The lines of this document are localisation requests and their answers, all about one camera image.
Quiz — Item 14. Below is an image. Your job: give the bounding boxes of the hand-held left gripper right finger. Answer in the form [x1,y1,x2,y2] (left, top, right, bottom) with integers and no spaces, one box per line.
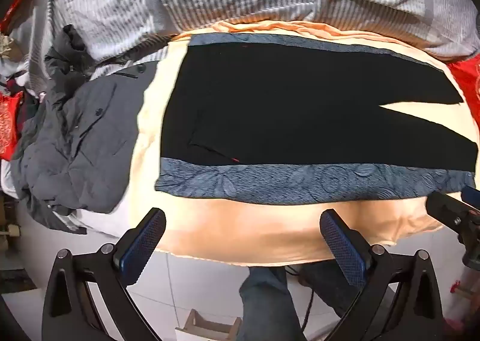
[319,208,447,341]

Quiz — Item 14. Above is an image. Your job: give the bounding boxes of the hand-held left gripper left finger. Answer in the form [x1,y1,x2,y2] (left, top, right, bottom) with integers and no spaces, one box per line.
[41,208,167,341]

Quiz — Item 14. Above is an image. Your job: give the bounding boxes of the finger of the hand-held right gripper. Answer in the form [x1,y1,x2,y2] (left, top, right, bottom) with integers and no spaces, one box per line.
[461,185,480,211]
[425,191,472,240]

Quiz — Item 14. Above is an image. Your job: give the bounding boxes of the black pants with blue stripes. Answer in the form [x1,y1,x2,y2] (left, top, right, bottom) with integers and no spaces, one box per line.
[154,33,479,205]

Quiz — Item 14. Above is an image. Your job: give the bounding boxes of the peach bed sheet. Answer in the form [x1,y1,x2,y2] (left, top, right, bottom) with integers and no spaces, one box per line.
[127,21,479,266]

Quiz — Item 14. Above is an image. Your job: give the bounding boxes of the person's leg in jeans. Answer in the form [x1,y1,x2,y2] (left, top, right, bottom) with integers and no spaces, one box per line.
[239,266,305,341]

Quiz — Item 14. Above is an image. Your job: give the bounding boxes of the light wooden box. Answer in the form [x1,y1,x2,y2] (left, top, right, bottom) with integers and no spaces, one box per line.
[183,309,242,341]

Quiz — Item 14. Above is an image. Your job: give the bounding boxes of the red patterned cloth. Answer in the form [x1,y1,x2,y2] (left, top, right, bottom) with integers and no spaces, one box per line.
[448,55,480,122]

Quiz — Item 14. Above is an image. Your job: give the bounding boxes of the dark grey padded jacket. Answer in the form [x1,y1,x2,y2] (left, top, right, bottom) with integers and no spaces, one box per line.
[13,24,177,231]

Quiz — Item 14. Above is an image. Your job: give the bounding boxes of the red bag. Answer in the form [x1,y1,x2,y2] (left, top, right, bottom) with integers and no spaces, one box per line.
[0,92,24,162]

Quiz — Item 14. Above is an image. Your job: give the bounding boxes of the black cable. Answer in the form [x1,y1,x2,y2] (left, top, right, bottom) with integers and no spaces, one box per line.
[287,265,316,330]

